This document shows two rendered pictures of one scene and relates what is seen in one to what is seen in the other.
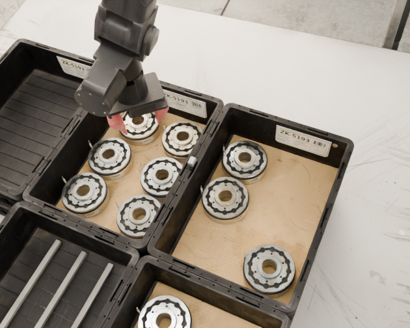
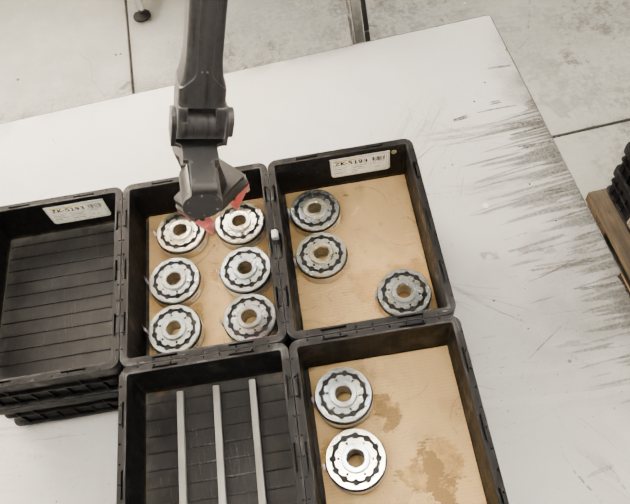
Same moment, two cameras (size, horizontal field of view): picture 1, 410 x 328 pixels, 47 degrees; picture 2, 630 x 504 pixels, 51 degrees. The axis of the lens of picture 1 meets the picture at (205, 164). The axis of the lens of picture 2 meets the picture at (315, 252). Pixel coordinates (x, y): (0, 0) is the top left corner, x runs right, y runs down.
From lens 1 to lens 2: 0.39 m
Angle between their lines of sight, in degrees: 15
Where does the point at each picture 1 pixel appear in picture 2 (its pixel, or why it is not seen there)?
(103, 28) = (186, 128)
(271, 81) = (275, 127)
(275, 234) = (387, 263)
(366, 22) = (301, 26)
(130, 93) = not seen: hidden behind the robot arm
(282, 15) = not seen: hidden behind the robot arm
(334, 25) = (269, 44)
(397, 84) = (398, 72)
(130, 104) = not seen: hidden behind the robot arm
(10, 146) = (47, 334)
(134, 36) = (220, 122)
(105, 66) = (200, 163)
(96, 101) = (208, 200)
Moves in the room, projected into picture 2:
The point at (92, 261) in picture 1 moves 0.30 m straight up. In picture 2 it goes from (229, 390) to (186, 324)
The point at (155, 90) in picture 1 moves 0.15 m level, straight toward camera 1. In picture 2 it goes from (230, 173) to (296, 224)
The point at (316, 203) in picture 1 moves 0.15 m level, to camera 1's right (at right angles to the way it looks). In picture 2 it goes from (405, 215) to (457, 175)
